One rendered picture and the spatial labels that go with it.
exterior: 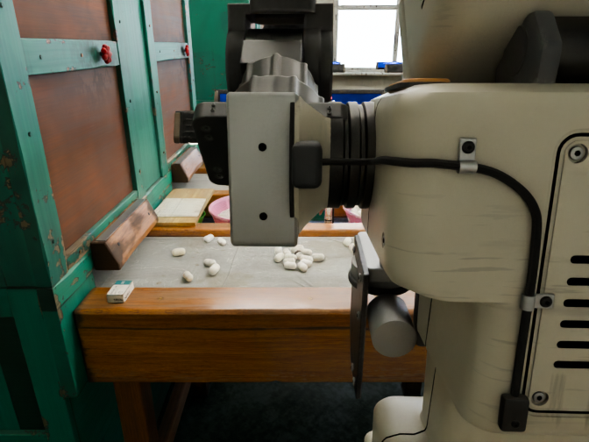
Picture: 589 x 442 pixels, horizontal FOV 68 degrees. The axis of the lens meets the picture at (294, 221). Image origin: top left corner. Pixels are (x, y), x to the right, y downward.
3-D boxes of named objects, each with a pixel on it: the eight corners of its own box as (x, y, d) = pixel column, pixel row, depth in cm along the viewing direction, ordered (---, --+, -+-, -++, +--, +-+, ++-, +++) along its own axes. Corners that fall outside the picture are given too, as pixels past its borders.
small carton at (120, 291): (124, 302, 91) (123, 294, 90) (107, 302, 91) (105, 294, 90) (134, 288, 96) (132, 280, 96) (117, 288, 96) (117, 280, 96)
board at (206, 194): (195, 226, 129) (195, 222, 129) (144, 226, 129) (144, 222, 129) (214, 191, 160) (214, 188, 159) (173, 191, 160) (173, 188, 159)
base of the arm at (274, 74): (189, 117, 33) (351, 117, 32) (203, 46, 37) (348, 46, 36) (210, 185, 40) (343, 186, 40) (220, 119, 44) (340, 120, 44)
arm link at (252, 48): (237, 74, 37) (301, 74, 37) (247, 3, 43) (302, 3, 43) (249, 146, 45) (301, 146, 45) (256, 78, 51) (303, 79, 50)
